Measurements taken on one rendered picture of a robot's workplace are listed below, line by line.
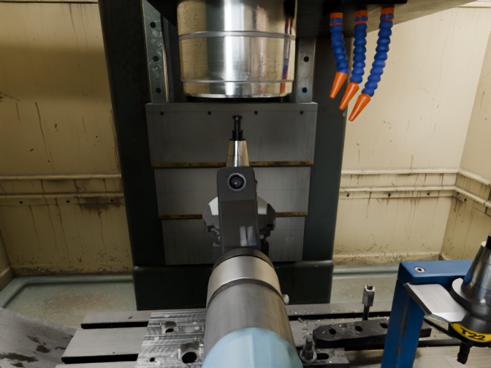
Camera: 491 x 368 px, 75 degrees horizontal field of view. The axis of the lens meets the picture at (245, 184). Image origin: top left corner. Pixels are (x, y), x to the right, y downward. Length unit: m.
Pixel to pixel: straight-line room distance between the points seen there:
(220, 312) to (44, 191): 1.36
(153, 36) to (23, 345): 1.00
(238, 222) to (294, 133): 0.60
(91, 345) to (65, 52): 1.01
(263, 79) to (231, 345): 0.29
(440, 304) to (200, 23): 0.45
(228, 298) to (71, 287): 1.44
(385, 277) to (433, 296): 1.20
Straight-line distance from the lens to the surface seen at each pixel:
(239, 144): 0.48
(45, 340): 1.32
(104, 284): 1.65
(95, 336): 0.92
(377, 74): 0.48
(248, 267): 0.32
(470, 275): 0.51
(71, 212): 1.58
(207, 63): 0.41
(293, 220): 1.04
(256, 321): 0.26
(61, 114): 1.46
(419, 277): 0.52
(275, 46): 0.42
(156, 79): 0.93
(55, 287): 1.73
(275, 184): 0.97
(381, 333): 0.81
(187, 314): 0.77
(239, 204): 0.37
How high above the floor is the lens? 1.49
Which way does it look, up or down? 19 degrees down
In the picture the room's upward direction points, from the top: straight up
